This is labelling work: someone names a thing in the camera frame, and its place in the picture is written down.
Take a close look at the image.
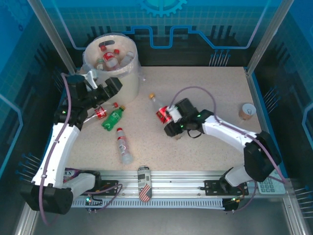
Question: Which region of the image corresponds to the flag print drink can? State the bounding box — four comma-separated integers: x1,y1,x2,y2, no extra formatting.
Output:
136,165,153,203

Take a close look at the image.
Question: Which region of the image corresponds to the yellow cap red label bottle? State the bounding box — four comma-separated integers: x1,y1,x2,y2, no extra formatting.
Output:
149,93,173,124

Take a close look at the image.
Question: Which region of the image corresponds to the aluminium mounting rail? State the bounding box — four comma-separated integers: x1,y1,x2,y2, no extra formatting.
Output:
73,170,247,196

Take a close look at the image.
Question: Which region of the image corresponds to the brown paper cup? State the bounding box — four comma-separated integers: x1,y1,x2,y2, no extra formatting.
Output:
238,103,257,120

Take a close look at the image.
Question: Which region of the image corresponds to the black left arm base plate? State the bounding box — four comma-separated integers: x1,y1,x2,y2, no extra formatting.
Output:
95,180,119,196

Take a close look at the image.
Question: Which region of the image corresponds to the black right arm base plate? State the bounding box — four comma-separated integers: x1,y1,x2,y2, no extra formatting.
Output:
204,180,249,196

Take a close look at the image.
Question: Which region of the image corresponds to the grey keypad calculator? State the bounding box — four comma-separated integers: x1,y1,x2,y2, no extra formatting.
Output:
256,171,287,195

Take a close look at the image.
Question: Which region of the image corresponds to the aluminium frame post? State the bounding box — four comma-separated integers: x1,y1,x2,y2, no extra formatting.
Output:
27,0,77,75
245,0,295,77

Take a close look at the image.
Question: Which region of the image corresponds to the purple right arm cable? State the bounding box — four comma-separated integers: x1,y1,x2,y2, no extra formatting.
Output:
170,86,287,185

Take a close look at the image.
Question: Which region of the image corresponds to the white slotted cable duct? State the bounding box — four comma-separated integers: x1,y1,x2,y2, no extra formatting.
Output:
72,197,227,209

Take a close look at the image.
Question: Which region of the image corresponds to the black right gripper cable loop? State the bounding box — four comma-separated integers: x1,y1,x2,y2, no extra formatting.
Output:
187,129,203,140

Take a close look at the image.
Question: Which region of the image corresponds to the small crushed cola bottle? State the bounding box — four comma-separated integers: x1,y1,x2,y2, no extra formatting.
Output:
94,102,118,120

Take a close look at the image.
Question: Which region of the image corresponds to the green plastic bottle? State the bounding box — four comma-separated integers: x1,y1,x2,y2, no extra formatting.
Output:
101,105,126,131

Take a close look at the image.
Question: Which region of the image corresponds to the round white plastic bin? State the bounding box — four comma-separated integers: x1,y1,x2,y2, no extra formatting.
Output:
83,36,141,103

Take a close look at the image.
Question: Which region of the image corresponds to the red cap water bottle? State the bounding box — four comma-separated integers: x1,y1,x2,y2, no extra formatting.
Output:
116,127,134,164

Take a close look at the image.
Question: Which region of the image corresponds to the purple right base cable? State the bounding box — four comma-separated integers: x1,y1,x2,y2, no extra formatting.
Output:
231,182,257,212

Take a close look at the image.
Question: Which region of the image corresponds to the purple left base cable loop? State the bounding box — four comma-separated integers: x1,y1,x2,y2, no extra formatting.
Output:
87,183,123,212

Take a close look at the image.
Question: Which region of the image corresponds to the large red label cola bottle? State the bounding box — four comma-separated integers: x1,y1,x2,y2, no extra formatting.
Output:
99,45,120,71

